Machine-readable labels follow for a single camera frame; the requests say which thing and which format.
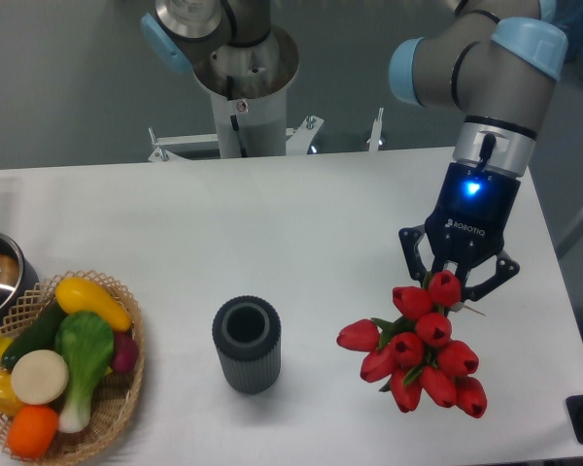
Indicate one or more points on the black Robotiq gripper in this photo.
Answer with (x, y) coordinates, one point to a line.
(466, 228)

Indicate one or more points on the red tulip bouquet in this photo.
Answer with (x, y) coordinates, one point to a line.
(416, 353)

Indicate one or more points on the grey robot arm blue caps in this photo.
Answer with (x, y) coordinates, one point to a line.
(498, 63)

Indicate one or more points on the dark grey ribbed vase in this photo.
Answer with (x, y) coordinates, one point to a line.
(247, 333)

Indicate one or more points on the red purple radish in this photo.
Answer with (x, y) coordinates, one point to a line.
(126, 353)

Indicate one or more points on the woven wicker basket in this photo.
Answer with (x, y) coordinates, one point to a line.
(113, 401)

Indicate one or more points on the green bok choy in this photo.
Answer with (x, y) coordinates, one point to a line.
(86, 343)

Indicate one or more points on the yellow squash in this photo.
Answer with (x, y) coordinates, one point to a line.
(74, 294)

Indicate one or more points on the dark green cucumber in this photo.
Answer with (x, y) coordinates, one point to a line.
(39, 335)

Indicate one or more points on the cream round bun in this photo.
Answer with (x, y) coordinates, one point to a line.
(39, 377)

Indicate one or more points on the orange fruit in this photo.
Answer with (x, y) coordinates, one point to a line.
(31, 431)

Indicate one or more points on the yellow bell pepper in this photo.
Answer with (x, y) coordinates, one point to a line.
(10, 404)

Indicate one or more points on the white metal base frame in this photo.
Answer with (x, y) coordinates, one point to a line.
(301, 138)

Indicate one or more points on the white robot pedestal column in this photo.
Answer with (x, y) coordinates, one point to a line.
(248, 91)

